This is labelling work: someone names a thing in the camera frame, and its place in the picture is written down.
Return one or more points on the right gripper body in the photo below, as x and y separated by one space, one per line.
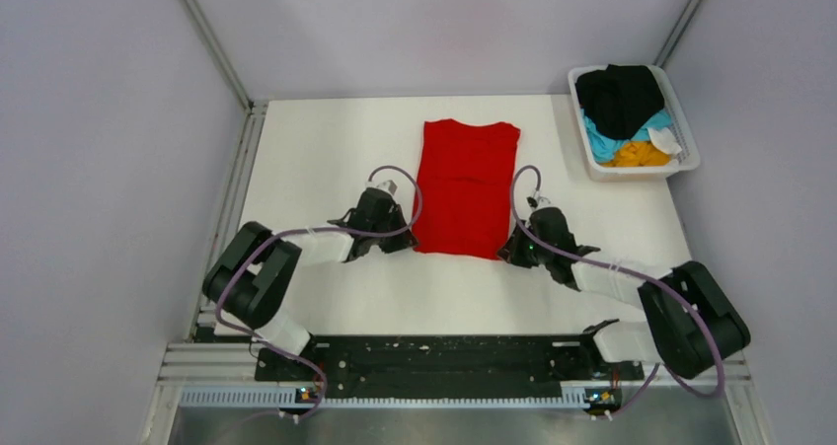
525 253

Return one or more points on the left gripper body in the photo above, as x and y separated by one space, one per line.
393 222

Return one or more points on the red t shirt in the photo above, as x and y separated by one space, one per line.
464 175

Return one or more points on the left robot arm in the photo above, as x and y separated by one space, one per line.
249 281

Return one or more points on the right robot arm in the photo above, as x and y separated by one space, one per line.
688 322

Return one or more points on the light blue t shirt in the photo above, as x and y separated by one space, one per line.
604 148

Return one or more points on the yellow t shirt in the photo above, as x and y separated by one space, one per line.
638 154

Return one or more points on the white plastic basket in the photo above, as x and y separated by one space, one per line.
688 160

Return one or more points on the white cloth in basket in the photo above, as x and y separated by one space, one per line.
664 140

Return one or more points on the black t shirt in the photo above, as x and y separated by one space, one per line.
620 99

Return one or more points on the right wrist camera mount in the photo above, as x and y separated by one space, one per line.
538 202

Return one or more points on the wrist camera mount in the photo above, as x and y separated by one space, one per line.
388 186
538 202

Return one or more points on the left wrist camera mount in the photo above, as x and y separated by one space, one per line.
388 186

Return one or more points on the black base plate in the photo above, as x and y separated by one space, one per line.
430 367

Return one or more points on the aluminium frame rail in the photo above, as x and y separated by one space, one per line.
161 417

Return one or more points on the white cable duct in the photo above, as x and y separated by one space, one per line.
230 397

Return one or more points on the right aluminium corner post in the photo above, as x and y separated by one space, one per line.
678 31

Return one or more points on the aluminium corner post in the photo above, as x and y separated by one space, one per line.
678 31
216 52

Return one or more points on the left aluminium corner post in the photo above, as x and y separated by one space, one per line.
216 52

